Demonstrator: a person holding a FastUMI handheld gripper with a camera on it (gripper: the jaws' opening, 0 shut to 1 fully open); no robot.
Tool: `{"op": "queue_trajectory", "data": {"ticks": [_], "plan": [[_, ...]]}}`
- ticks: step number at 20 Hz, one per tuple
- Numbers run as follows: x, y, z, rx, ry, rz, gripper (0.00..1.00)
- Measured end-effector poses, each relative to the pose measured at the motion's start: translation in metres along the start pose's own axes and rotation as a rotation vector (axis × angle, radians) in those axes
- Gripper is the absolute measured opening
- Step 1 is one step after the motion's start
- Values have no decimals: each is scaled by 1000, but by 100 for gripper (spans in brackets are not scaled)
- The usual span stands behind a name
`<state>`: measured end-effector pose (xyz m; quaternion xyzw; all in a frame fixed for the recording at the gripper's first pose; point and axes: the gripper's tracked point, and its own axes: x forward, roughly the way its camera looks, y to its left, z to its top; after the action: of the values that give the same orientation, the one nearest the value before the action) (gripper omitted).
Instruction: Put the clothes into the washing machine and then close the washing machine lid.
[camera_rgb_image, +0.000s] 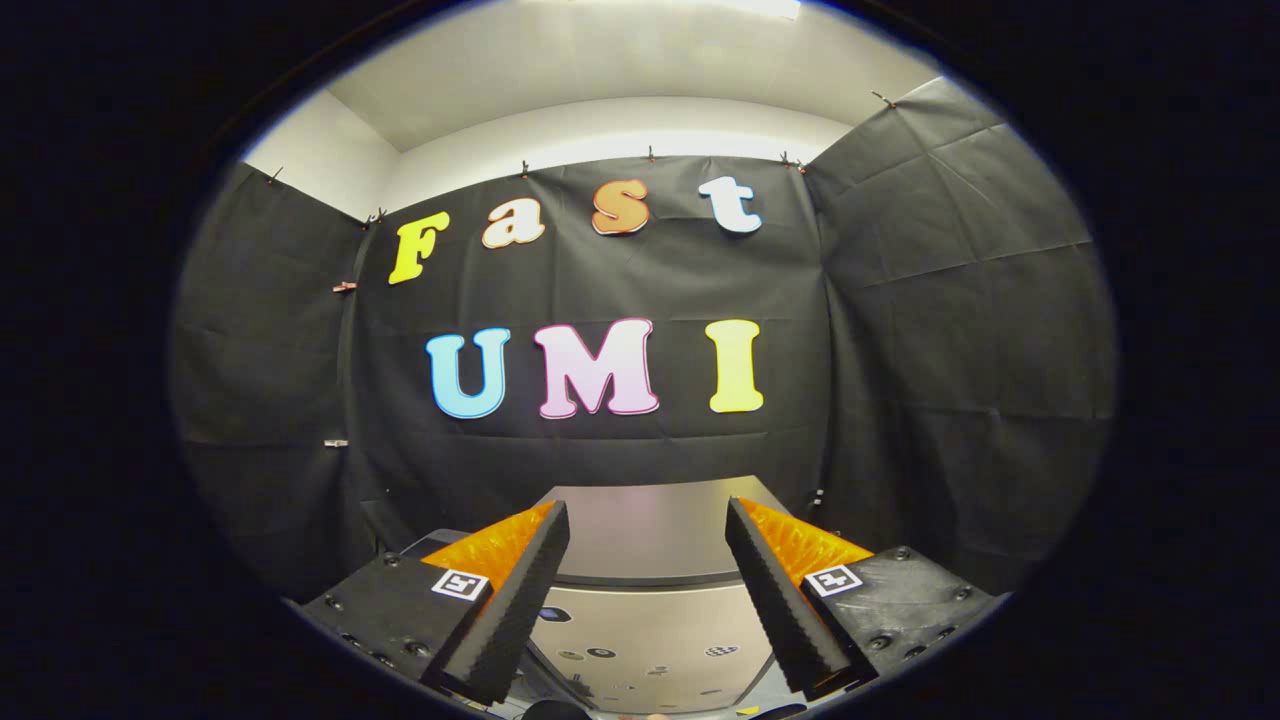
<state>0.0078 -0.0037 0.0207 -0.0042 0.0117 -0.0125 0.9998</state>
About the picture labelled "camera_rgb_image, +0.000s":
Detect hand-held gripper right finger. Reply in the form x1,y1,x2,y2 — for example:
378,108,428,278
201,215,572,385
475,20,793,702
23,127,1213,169
725,497,1006,703

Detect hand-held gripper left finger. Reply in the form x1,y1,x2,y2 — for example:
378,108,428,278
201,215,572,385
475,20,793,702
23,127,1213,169
300,499,571,707

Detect black backdrop cloth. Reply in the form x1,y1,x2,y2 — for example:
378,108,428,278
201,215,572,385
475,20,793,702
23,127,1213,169
170,75,1119,606

